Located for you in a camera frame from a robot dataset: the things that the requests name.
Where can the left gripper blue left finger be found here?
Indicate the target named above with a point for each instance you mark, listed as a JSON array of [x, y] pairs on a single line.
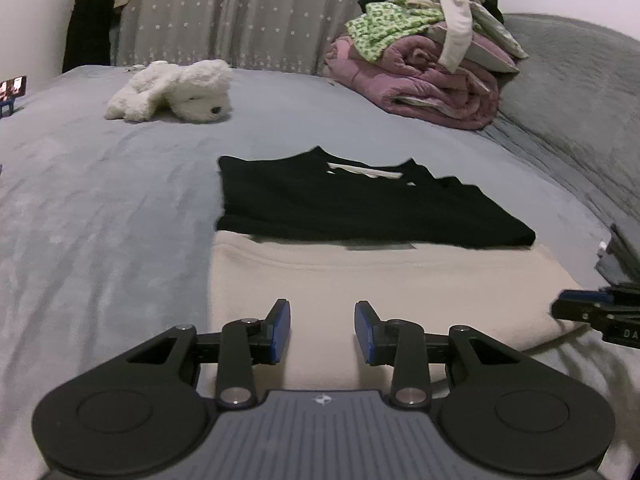
[[258, 341]]

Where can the cream white garment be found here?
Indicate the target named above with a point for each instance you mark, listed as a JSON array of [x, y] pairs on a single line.
[[459, 22]]

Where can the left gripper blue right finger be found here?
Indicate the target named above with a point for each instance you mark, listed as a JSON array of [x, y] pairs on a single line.
[[381, 342]]

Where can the grey bed sheet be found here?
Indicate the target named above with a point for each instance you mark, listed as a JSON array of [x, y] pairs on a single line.
[[107, 228]]

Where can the white plush dog toy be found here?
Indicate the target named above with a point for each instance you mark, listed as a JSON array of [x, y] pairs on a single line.
[[196, 93]]

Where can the grey quilted blanket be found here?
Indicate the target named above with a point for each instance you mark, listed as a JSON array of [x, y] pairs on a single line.
[[575, 110]]

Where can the black and cream sweater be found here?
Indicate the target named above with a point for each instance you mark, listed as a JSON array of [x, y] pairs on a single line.
[[504, 293]]

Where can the green patterned cloth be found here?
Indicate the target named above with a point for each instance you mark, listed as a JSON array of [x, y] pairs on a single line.
[[383, 23]]

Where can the black hanging garment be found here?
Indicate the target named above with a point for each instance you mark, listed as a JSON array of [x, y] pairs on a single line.
[[88, 34]]

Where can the pink folded quilt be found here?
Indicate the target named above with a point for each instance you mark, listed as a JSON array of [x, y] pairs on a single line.
[[407, 80]]

